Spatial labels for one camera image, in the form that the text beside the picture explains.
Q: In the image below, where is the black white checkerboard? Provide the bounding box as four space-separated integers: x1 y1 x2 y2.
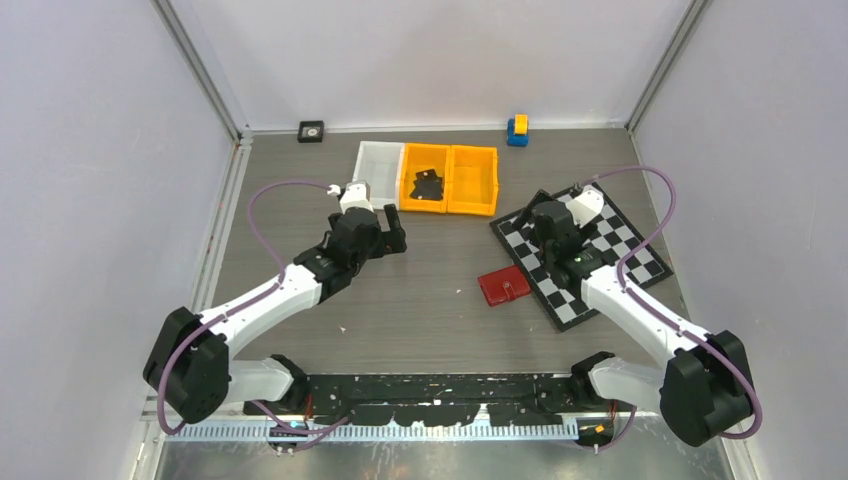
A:
489 199 674 332

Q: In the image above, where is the blue yellow toy block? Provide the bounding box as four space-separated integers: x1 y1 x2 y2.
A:
507 114 529 147

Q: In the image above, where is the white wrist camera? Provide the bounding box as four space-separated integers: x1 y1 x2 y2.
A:
565 187 605 227
327 181 374 214

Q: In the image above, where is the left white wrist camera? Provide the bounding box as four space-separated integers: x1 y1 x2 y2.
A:
327 181 374 214

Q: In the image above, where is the empty orange bin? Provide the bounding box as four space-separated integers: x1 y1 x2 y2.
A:
446 145 499 217

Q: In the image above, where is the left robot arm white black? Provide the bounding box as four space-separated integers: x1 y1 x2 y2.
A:
143 204 407 434

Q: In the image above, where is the red card holder wallet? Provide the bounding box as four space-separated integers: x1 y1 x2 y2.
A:
477 265 531 307

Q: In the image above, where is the black card in bin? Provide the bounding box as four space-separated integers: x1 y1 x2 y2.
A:
409 169 444 201

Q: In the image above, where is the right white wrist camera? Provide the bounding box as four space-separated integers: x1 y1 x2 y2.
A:
565 187 605 227

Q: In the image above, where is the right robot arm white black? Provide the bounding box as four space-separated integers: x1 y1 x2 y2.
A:
513 189 763 447

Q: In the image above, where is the small black square box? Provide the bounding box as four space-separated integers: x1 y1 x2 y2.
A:
297 120 325 144

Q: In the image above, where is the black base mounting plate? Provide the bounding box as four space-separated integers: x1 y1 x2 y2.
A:
268 373 632 427

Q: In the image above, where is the aluminium rail frame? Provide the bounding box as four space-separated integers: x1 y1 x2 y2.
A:
139 370 743 445

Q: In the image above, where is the white plastic bin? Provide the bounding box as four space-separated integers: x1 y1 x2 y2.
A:
351 141 406 210

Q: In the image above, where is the orange bin with cards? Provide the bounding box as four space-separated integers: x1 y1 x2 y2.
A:
399 143 452 214

